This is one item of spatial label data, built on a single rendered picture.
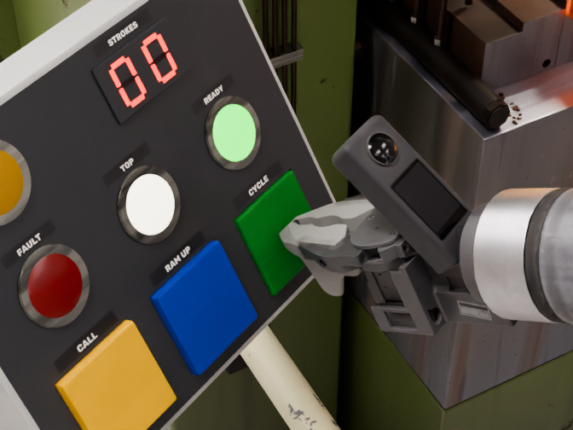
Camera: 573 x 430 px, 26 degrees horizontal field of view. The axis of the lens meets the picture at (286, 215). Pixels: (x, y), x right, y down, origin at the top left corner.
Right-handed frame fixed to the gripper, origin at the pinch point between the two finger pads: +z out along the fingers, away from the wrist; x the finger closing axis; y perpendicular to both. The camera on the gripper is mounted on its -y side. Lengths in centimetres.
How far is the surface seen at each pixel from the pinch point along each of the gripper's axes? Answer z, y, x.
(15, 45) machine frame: 74, -7, 31
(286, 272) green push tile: 1.3, 3.5, -1.6
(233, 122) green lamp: 1.2, -9.6, 0.3
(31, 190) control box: 1.6, -15.2, -17.7
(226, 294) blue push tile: 0.9, 0.9, -8.0
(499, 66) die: 4.6, 6.3, 37.4
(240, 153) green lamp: 1.3, -7.2, -0.3
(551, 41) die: 1.8, 6.8, 43.2
